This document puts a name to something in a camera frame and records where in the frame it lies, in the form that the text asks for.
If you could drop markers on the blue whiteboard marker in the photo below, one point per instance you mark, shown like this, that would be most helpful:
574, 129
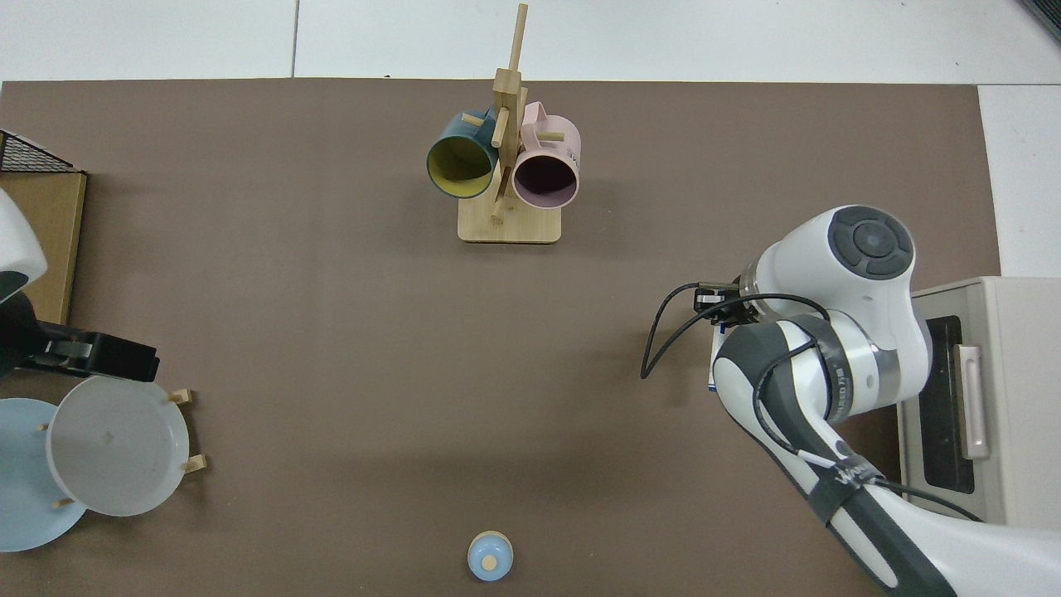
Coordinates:
716, 356

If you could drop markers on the grey plate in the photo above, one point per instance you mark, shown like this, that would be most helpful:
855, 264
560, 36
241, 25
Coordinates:
116, 448

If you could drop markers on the wooden plate rack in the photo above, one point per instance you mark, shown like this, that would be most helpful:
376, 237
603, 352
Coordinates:
192, 464

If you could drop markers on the light blue plate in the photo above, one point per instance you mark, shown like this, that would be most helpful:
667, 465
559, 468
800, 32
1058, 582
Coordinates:
21, 481

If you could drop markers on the brown table cloth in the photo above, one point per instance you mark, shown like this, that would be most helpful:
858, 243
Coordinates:
331, 332

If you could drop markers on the wooden cup stand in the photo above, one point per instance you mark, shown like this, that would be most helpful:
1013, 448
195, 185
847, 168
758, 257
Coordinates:
510, 228

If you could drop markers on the pink mug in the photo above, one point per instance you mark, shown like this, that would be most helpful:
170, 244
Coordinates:
564, 141

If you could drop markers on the pale toaster oven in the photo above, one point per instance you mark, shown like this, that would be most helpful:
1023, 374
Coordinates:
1019, 373

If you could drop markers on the dark teal mug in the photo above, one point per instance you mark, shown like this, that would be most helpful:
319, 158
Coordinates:
448, 128

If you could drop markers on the dark grey device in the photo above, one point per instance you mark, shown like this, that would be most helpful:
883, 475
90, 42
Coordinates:
1046, 15

